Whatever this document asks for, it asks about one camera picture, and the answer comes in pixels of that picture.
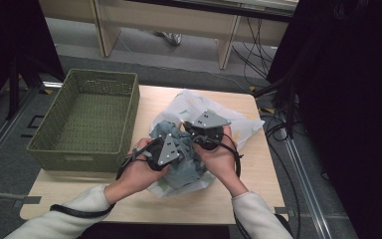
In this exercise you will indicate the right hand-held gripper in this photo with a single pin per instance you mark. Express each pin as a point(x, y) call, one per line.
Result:
point(209, 127)

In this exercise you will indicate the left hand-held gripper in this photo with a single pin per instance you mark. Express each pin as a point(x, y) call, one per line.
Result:
point(168, 151)

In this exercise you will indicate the light blue denim garment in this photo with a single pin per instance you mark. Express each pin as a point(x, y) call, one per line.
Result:
point(185, 166)

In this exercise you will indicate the white leaf-print laundry bag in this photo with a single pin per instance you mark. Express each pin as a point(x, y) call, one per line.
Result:
point(245, 126)

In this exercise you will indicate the green woven basket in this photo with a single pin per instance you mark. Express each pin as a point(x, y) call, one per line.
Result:
point(93, 122)

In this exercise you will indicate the person's right hand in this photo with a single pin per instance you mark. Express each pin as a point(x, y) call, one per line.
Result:
point(220, 162)

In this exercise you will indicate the person's left hand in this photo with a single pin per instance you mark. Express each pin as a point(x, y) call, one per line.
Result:
point(139, 174)

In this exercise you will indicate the light wooden desk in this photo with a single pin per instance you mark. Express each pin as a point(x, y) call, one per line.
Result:
point(165, 23)

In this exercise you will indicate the black curtain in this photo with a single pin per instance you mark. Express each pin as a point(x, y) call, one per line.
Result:
point(344, 99)
point(10, 43)

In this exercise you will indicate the grey tape strip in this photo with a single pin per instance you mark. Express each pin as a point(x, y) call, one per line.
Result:
point(28, 200)

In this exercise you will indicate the black metal stand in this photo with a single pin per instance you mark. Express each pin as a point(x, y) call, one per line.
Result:
point(13, 89)

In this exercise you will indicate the metal floor rail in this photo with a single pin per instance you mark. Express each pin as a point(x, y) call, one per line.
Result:
point(0, 139)
point(306, 186)

